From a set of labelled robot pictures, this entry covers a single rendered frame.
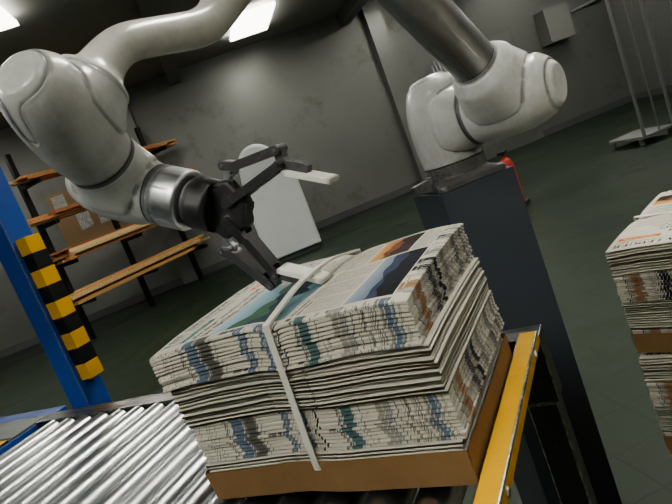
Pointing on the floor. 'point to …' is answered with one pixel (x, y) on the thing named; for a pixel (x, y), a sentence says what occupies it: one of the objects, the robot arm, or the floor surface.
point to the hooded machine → (280, 211)
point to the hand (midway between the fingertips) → (323, 229)
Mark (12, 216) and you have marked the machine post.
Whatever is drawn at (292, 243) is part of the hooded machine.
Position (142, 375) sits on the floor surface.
